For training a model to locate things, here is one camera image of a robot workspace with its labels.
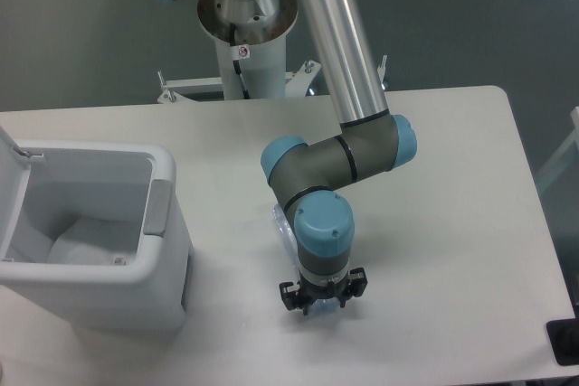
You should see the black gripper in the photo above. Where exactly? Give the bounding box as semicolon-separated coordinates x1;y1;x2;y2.
279;267;367;315

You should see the crushed clear plastic bottle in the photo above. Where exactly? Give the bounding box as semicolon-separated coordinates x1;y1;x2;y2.
273;204;339;317

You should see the clear plastic bag with labels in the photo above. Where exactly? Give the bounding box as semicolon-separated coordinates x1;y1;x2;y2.
47;217;140;266

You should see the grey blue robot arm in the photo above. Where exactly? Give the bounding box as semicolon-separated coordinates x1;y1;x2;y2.
168;0;417;312

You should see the white trash can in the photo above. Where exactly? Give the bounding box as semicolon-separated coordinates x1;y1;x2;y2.
1;133;193;330

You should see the black device at table edge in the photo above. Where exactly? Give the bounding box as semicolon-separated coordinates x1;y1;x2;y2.
546;318;578;366

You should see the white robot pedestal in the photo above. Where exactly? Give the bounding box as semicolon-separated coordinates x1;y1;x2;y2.
156;0;390;105

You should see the white frame at right edge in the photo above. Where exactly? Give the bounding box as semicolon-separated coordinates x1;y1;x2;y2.
536;107;578;195

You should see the black cable on pedestal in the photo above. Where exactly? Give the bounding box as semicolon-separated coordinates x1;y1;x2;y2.
227;22;252;100

